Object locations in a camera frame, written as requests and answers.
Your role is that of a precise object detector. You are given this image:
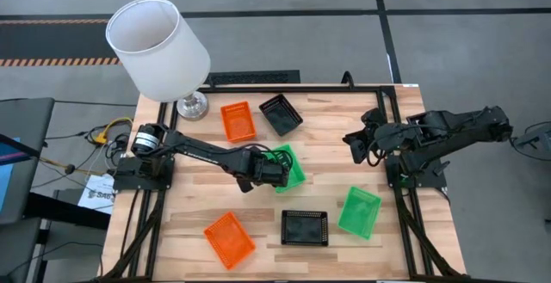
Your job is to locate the black slotted plastic basket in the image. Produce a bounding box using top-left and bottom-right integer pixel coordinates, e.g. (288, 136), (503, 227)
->
(281, 209), (330, 247)
(258, 93), (304, 138)

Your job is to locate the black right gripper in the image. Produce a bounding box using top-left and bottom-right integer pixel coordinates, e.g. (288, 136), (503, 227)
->
(343, 121), (391, 165)

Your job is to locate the yellow cable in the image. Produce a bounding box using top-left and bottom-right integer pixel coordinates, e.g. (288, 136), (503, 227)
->
(95, 117), (133, 145)

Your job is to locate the green slotted plastic basket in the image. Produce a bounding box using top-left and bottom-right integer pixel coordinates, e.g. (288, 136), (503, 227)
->
(337, 185), (383, 241)
(262, 144), (307, 194)

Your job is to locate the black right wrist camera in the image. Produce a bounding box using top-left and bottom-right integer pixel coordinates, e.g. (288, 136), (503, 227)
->
(361, 108), (384, 126)

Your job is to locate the white shade silver table lamp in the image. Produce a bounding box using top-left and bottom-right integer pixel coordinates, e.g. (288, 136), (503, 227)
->
(105, 0), (212, 120)

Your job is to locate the orange slotted plastic basket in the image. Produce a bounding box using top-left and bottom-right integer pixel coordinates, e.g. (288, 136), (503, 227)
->
(220, 101), (258, 144)
(203, 211), (257, 271)

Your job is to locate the thin black floor cable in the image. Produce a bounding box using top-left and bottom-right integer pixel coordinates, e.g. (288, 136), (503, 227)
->
(53, 99), (138, 108)

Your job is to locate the grey device with cable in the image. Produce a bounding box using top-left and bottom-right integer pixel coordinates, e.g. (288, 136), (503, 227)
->
(511, 121), (551, 162)

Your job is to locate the black aluminium table frame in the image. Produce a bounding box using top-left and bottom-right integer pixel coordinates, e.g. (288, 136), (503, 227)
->
(101, 83), (464, 282)

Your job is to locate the black floor vent grate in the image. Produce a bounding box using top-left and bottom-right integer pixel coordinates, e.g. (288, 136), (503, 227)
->
(205, 70), (301, 86)

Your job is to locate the white printed paper sheet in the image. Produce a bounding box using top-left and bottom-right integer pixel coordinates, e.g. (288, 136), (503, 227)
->
(77, 173), (116, 215)

